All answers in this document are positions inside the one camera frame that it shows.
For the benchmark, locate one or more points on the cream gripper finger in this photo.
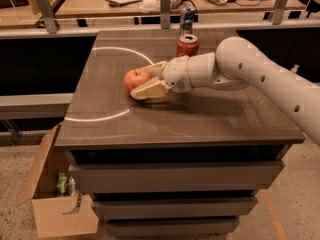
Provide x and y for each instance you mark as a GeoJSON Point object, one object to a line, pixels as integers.
{"type": "Point", "coordinates": [156, 70]}
{"type": "Point", "coordinates": [153, 88]}

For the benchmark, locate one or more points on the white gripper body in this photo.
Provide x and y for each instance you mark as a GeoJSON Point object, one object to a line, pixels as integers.
{"type": "Point", "coordinates": [175, 72]}

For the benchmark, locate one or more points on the red apple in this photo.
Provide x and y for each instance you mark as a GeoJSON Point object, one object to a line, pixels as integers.
{"type": "Point", "coordinates": [134, 78]}

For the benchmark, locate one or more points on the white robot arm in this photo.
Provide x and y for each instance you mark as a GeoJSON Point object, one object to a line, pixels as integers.
{"type": "Point", "coordinates": [235, 64]}

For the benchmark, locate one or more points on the red Coca-Cola can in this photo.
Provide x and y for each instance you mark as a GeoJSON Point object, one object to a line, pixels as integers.
{"type": "Point", "coordinates": [187, 44]}

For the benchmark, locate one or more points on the blue silver energy drink can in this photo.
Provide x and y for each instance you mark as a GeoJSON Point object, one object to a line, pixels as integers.
{"type": "Point", "coordinates": [186, 19]}

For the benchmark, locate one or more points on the white bowl on desk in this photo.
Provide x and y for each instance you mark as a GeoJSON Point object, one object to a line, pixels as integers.
{"type": "Point", "coordinates": [147, 6]}

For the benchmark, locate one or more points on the grey drawer cabinet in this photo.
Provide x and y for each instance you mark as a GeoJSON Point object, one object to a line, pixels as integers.
{"type": "Point", "coordinates": [184, 164]}

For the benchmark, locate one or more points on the clear plastic bottle in box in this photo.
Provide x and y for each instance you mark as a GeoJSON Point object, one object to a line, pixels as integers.
{"type": "Point", "coordinates": [71, 186]}

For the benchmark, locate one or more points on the green snack bag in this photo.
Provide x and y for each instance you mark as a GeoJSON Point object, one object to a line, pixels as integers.
{"type": "Point", "coordinates": [62, 184]}

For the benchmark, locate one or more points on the open cardboard box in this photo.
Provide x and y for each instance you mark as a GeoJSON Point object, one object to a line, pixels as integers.
{"type": "Point", "coordinates": [55, 216]}

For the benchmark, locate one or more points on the metal bracket middle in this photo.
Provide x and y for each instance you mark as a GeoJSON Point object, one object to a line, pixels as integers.
{"type": "Point", "coordinates": [165, 14]}

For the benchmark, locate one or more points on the metal bracket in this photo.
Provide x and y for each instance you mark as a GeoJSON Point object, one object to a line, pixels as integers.
{"type": "Point", "coordinates": [48, 16]}
{"type": "Point", "coordinates": [278, 12]}
{"type": "Point", "coordinates": [165, 14]}

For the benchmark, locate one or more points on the metal bracket left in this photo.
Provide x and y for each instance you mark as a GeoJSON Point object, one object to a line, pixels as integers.
{"type": "Point", "coordinates": [48, 16]}

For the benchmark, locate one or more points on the metal bracket right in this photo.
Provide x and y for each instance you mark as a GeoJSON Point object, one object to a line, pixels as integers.
{"type": "Point", "coordinates": [278, 12]}

